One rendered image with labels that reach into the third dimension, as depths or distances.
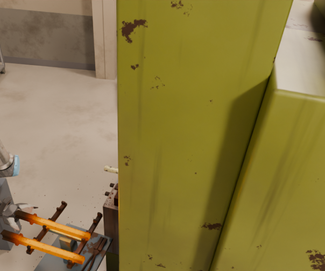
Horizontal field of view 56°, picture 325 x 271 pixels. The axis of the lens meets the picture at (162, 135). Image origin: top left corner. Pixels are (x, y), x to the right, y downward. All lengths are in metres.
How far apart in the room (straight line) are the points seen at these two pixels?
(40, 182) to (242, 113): 2.69
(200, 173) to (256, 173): 0.23
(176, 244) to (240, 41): 0.92
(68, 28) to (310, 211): 4.77
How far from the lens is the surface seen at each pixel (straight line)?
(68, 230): 1.63
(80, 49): 5.39
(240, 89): 0.90
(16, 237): 1.65
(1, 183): 2.57
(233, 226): 1.11
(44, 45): 5.57
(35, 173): 3.47
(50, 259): 1.88
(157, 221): 1.34
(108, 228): 1.98
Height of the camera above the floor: 2.31
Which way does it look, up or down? 36 degrees down
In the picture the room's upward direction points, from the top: 6 degrees clockwise
